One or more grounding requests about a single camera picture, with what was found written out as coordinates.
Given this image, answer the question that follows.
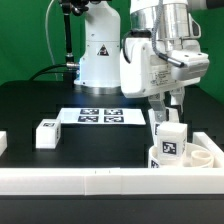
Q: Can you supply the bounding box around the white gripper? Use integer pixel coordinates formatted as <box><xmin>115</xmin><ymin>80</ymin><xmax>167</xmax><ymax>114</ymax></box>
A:
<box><xmin>120</xmin><ymin>30</ymin><xmax>209</xmax><ymax>122</ymax></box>

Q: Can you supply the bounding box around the white round stool seat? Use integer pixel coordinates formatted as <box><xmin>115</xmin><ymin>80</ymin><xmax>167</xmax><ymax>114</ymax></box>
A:
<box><xmin>148</xmin><ymin>143</ymin><xmax>214</xmax><ymax>168</ymax></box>

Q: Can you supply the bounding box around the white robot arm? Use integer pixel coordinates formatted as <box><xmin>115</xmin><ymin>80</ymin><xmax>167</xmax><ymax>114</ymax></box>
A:
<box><xmin>75</xmin><ymin>0</ymin><xmax>224</xmax><ymax>122</ymax></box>

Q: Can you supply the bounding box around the white sheet with tags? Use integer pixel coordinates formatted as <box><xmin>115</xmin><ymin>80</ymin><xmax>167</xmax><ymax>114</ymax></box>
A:
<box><xmin>57</xmin><ymin>108</ymin><xmax>146</xmax><ymax>125</ymax></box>

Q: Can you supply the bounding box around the white front fence wall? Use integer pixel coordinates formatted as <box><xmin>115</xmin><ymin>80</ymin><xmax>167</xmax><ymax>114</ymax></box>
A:
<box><xmin>0</xmin><ymin>168</ymin><xmax>224</xmax><ymax>196</ymax></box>

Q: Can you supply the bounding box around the black camera stand pole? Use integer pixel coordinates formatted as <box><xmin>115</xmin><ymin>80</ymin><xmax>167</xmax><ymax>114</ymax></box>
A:
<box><xmin>60</xmin><ymin>0</ymin><xmax>75</xmax><ymax>84</ymax></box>

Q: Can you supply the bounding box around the black cable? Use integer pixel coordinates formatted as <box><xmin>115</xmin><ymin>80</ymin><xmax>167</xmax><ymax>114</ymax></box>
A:
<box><xmin>29</xmin><ymin>64</ymin><xmax>69</xmax><ymax>82</ymax></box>

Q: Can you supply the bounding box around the white cable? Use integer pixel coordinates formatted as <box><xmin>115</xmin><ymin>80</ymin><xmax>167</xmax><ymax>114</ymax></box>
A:
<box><xmin>44</xmin><ymin>0</ymin><xmax>59</xmax><ymax>81</ymax></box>

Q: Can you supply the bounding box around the white left fence wall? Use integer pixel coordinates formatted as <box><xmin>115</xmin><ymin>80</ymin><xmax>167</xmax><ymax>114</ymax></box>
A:
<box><xmin>0</xmin><ymin>131</ymin><xmax>7</xmax><ymax>156</ymax></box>

